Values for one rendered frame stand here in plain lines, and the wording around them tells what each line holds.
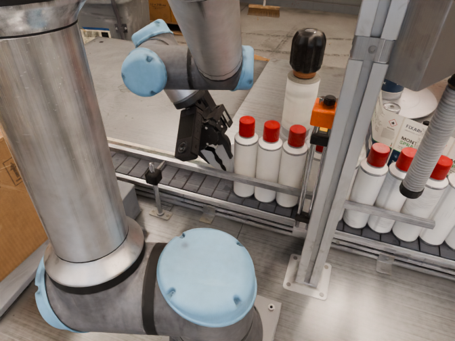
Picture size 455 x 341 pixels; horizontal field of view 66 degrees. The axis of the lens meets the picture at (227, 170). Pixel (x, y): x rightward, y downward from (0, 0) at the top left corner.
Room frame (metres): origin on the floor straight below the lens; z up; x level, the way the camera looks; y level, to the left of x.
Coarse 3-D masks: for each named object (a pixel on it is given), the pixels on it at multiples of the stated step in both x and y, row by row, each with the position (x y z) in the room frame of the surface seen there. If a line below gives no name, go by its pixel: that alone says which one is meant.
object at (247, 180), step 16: (112, 144) 0.68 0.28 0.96; (160, 160) 0.62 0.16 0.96; (176, 160) 0.62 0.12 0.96; (224, 176) 0.57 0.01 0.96; (240, 176) 0.56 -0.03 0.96; (288, 192) 0.52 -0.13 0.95; (352, 208) 0.48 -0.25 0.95; (368, 208) 0.47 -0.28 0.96; (416, 224) 0.44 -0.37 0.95; (432, 224) 0.43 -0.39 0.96
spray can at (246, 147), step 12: (240, 120) 0.60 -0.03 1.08; (252, 120) 0.60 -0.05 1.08; (240, 132) 0.59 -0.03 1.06; (252, 132) 0.59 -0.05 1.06; (240, 144) 0.58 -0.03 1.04; (252, 144) 0.58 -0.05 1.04; (240, 156) 0.58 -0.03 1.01; (252, 156) 0.58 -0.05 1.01; (240, 168) 0.58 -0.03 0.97; (252, 168) 0.58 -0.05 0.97; (240, 192) 0.58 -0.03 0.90; (252, 192) 0.58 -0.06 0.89
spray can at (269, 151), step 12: (264, 132) 0.58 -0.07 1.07; (276, 132) 0.57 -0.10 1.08; (264, 144) 0.57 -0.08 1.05; (276, 144) 0.57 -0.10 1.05; (264, 156) 0.56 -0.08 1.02; (276, 156) 0.56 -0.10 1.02; (264, 168) 0.56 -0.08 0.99; (276, 168) 0.56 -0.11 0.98; (276, 180) 0.57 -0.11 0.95; (264, 192) 0.56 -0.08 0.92
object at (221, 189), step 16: (112, 160) 0.72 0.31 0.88; (128, 160) 0.72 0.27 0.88; (144, 160) 0.72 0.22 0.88; (144, 176) 0.65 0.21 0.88; (176, 176) 0.65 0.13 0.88; (192, 176) 0.65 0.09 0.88; (208, 176) 0.65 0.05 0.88; (192, 192) 0.60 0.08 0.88; (208, 192) 0.59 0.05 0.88; (224, 192) 0.59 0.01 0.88; (256, 208) 0.54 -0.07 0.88; (272, 208) 0.54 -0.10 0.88; (288, 208) 0.54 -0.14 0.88; (384, 240) 0.45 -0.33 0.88; (416, 240) 0.45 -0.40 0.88; (448, 256) 0.41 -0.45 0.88
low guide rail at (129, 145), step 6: (108, 138) 0.77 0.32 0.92; (114, 144) 0.75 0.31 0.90; (120, 144) 0.75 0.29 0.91; (126, 144) 0.74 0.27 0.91; (132, 144) 0.74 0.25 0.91; (138, 144) 0.74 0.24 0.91; (144, 150) 0.72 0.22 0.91; (150, 150) 0.72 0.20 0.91; (156, 150) 0.71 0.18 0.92; (162, 150) 0.71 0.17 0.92; (168, 156) 0.70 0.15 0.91; (174, 156) 0.69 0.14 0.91; (192, 162) 0.68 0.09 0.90; (198, 162) 0.67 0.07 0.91; (204, 162) 0.67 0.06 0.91; (216, 168) 0.66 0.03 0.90
